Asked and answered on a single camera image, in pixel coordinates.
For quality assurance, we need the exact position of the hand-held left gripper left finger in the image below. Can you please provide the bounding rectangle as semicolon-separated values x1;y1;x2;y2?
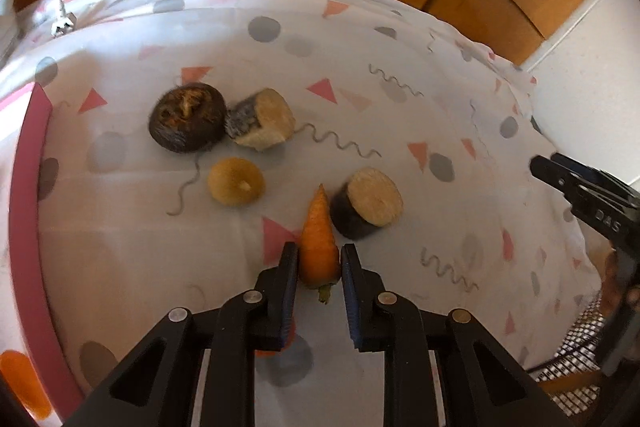
62;242;301;427

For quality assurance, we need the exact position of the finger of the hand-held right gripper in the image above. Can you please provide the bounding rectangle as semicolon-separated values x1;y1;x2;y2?
601;247;634;376
529;151;640;249

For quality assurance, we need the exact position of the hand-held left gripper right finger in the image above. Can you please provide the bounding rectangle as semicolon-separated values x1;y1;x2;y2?
340;243;572;427

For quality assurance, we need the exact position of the small orange carrot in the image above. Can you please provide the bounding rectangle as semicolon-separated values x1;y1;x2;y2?
298;183;342;305

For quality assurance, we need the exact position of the orange mandarin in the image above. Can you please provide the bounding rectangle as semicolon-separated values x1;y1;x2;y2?
0;351;52;420

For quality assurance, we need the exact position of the pink shallow tray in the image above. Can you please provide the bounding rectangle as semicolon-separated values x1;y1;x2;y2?
0;82;86;423

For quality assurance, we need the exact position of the wicker chair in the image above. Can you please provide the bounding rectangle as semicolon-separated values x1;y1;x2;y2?
532;297;640;413

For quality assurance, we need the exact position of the dark-skinned cut yam chunk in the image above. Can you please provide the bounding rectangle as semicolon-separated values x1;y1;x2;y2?
329;167;404;241

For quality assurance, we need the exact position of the small yellow potato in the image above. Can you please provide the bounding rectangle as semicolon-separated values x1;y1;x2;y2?
207;158;266;206

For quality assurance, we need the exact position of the pale-skinned cut yam chunk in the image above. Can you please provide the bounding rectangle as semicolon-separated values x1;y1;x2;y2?
225;88;297;152

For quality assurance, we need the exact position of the dark water chestnut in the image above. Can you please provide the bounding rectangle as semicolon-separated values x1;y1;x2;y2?
148;83;228;154

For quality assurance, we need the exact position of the white patterned tablecloth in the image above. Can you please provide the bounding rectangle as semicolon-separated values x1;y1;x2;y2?
0;0;608;427

